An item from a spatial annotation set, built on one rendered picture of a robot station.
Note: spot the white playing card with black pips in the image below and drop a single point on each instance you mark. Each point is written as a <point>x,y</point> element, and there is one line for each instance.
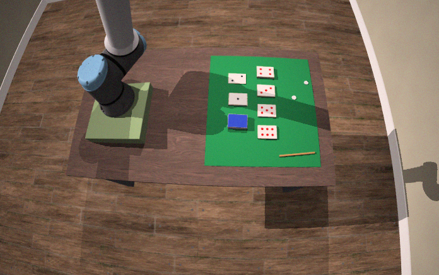
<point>236,78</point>

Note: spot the green felt mat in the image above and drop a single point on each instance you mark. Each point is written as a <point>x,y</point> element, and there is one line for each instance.
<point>295,120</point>

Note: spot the white playing card with red pips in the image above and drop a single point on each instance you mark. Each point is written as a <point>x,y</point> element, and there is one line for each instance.
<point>267,132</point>
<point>266,90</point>
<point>265,110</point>
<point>265,71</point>

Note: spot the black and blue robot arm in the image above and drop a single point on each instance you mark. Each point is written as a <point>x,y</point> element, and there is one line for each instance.
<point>101,75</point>

